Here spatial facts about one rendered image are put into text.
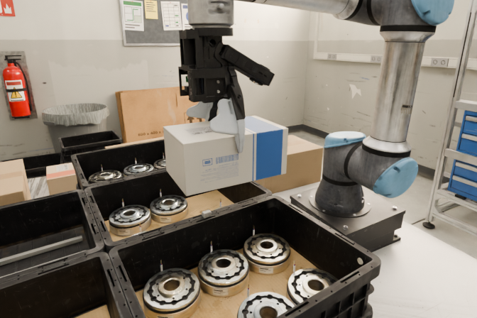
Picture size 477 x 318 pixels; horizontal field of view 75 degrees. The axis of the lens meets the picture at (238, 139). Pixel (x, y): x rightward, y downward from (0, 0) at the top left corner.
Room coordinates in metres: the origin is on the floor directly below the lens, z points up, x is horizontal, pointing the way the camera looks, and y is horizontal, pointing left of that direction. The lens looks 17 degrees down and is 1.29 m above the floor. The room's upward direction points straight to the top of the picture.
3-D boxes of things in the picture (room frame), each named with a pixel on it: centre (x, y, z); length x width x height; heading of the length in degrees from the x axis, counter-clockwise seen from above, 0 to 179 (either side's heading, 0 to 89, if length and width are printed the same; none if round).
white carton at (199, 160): (0.56, 0.02, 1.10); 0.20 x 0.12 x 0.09; 118
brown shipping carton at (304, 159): (1.30, -0.18, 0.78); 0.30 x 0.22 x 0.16; 118
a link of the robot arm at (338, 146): (0.89, -0.32, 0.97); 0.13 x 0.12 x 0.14; 27
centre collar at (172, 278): (0.47, 0.12, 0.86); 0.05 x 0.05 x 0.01
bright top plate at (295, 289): (0.47, -0.14, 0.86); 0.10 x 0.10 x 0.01
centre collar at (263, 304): (0.41, -0.05, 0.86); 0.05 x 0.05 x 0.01
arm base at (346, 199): (0.90, -0.32, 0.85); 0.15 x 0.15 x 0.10
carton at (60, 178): (1.22, 0.75, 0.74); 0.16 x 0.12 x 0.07; 31
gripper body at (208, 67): (0.54, 0.05, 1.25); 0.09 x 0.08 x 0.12; 118
